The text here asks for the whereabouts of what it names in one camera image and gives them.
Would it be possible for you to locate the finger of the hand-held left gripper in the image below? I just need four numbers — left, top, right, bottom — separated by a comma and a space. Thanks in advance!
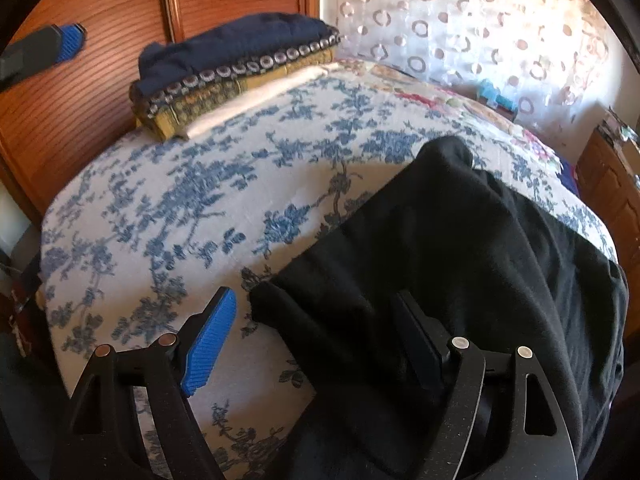
0, 22, 87, 93

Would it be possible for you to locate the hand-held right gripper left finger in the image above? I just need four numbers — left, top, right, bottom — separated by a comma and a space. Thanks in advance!
50, 286, 238, 480

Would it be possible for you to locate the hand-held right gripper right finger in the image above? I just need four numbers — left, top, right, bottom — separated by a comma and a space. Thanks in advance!
392, 290, 582, 480

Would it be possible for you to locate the wooden wardrobe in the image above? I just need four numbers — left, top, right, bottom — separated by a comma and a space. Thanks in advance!
0, 0, 321, 226

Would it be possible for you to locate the navy folded blanket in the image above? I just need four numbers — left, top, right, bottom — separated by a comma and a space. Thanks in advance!
139, 14, 341, 96

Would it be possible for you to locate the circle pattern sheer curtain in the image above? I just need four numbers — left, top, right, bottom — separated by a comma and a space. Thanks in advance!
320, 0, 626, 151

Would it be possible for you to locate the black t-shirt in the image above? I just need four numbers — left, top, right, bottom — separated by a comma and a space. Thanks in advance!
250, 135, 631, 480

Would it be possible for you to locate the wooden cabinet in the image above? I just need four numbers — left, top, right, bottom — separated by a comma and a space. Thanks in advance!
577, 127, 640, 266

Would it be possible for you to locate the blue plastic box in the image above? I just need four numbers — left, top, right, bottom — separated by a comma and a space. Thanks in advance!
477, 82, 517, 111

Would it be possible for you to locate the blue floral white bedsheet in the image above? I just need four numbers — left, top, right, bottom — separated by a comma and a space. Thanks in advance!
40, 62, 618, 480

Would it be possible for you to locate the stack of folded clothes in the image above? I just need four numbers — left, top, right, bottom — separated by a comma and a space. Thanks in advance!
129, 35, 343, 142

